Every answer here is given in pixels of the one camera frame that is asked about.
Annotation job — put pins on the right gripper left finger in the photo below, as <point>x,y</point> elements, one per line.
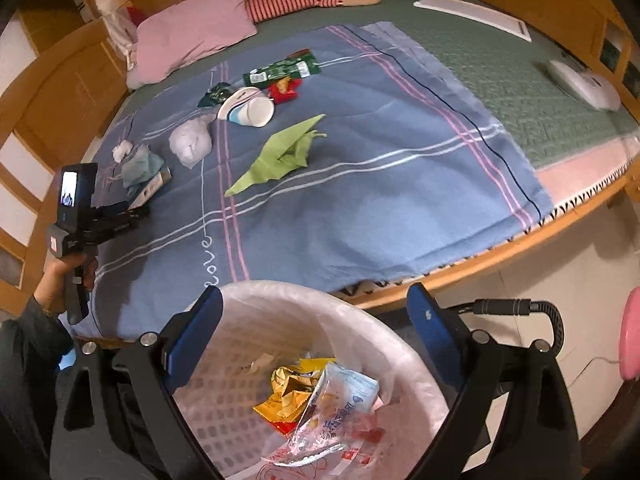
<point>159,364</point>

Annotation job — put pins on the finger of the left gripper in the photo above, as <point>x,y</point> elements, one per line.
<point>123,212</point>

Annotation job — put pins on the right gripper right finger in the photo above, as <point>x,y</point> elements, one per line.
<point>469,363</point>

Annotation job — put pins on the light blue face mask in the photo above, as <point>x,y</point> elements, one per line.
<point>141,168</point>

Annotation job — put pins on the small white tissue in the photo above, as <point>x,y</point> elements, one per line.
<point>121,151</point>

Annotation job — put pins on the dark sleeve left forearm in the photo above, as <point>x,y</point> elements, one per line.
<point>32,347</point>

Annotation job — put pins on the pink lined trash bin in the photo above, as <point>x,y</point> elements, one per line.
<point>269,324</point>

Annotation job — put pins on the person's left hand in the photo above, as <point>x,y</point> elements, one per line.
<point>49,291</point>

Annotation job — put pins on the white blue medicine box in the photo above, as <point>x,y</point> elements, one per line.
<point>151,188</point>

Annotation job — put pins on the large white crumpled tissue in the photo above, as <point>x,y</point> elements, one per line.
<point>191,142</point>

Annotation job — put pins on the yellow snack wrapper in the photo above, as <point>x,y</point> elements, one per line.
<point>291,388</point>

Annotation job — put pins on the clear plastic snack bag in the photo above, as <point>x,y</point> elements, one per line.
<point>339,414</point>

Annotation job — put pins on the dark green foil wrapper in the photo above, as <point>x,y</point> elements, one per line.
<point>216,95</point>

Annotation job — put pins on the white paper cup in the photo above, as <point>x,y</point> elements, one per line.
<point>248,107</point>

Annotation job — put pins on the pink round object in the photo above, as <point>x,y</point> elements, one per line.
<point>629,344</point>

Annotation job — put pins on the green paper scrap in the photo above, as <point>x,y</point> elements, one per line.
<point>285,151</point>

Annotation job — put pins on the pink pillow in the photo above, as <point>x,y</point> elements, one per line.
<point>183,34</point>

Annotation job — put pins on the blue striped blanket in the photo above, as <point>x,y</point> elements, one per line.
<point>414,173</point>

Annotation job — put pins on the red snack wrapper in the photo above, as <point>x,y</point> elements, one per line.
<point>284,90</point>

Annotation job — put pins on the green snack wrapper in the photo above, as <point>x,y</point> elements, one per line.
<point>298,65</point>

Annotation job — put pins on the white electronic device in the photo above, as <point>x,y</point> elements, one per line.
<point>590,88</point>

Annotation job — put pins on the black camera with screen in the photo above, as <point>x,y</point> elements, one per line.
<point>75,196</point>

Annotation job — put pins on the wooden bed frame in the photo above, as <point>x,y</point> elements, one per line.
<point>73,90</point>

